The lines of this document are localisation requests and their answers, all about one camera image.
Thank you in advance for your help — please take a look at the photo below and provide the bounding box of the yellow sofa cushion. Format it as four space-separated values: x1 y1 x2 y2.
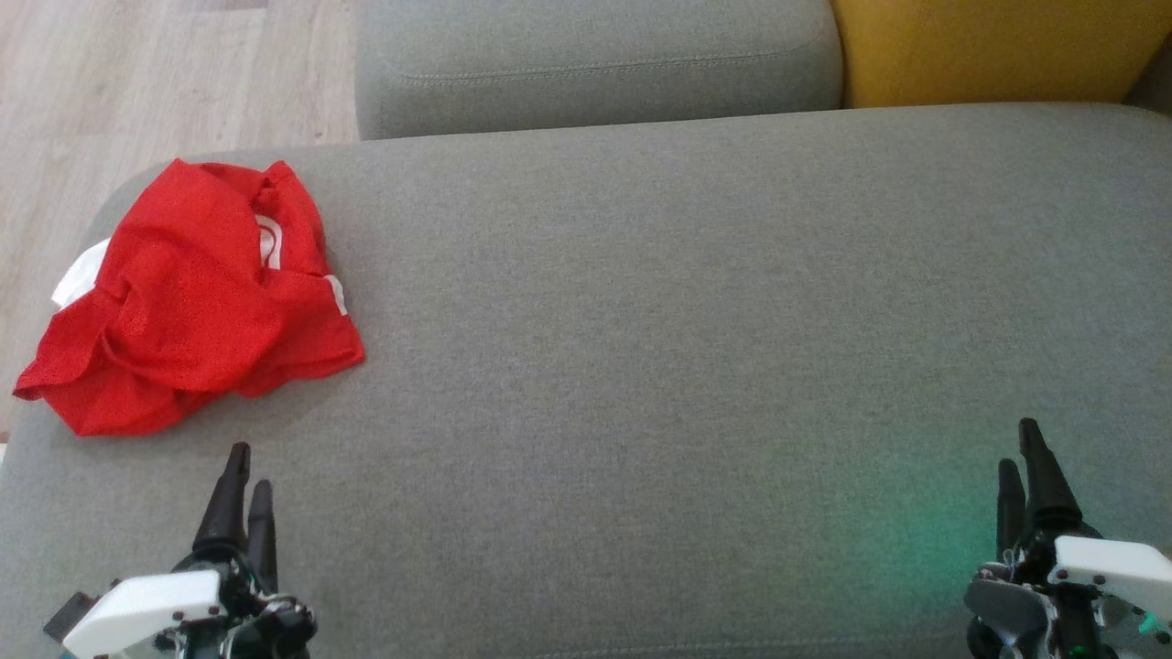
831 0 1172 109

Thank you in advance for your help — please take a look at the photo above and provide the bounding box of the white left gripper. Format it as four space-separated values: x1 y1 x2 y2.
62 442 318 659

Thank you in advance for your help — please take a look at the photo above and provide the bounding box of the grey sofa back cushion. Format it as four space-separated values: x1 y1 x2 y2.
355 0 843 140

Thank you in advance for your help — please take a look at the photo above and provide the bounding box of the grey sofa seat cushion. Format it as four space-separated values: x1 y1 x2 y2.
0 103 1172 659

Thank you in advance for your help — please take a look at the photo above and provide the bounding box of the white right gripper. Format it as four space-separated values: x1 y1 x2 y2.
963 418 1172 659

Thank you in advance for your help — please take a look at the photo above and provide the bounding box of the red jersey white trim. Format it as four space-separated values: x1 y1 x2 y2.
50 157 365 399

